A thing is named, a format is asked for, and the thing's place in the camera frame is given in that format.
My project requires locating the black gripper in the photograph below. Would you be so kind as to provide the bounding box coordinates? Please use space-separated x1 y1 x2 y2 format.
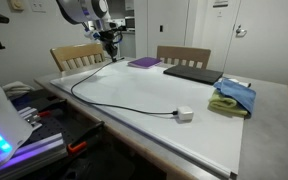
100 30 123 62

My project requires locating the black charging cable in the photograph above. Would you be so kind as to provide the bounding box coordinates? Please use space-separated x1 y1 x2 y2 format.
70 57 179 117

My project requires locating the white power adapter cube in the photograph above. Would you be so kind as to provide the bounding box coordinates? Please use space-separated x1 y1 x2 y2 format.
177 106 194 121

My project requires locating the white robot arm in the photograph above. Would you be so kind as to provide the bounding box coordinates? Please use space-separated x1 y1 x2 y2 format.
56 0 123 62

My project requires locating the purple notebook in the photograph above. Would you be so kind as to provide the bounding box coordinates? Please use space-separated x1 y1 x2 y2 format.
128 57 161 69

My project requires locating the light wooden chair left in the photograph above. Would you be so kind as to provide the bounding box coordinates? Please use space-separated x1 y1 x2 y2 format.
50 43 105 71

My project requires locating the brown wooden chair right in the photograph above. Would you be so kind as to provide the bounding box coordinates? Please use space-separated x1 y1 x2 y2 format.
157 45 211 69

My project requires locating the white whiteboard mat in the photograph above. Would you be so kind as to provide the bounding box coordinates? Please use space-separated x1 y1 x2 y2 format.
51 61 244 177

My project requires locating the black laptop sleeve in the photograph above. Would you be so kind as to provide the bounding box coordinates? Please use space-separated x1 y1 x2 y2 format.
163 65 223 85

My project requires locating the yellow-green folded cloth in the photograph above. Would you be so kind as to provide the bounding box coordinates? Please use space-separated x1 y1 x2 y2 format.
209 90 248 116

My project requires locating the blue microfiber cloth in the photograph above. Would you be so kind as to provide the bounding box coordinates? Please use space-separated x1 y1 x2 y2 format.
214 78 256 114

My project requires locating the orange handled clamp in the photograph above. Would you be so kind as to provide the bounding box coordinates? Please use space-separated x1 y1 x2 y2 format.
67 121 104 154

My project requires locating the aluminium rail frame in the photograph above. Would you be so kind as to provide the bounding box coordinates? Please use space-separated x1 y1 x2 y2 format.
0 107 68 180

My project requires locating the silver door handle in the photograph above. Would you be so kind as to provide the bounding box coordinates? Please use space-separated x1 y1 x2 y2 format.
236 26 247 37

